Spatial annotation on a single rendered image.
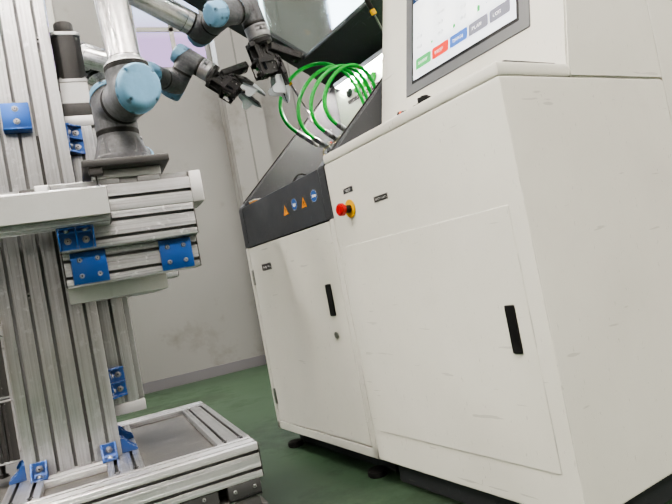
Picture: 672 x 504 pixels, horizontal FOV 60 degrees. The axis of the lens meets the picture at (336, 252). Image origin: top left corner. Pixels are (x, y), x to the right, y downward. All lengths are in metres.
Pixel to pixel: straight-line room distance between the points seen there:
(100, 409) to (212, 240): 3.06
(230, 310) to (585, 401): 3.79
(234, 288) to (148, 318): 0.70
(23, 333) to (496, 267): 1.28
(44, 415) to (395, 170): 1.17
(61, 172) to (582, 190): 1.42
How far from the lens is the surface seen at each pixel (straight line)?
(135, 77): 1.63
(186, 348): 4.72
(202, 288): 4.74
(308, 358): 2.02
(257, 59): 1.93
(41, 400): 1.85
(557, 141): 1.29
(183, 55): 2.27
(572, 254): 1.26
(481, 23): 1.63
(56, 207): 1.55
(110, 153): 1.71
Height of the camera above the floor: 0.63
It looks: 2 degrees up
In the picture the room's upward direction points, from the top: 11 degrees counter-clockwise
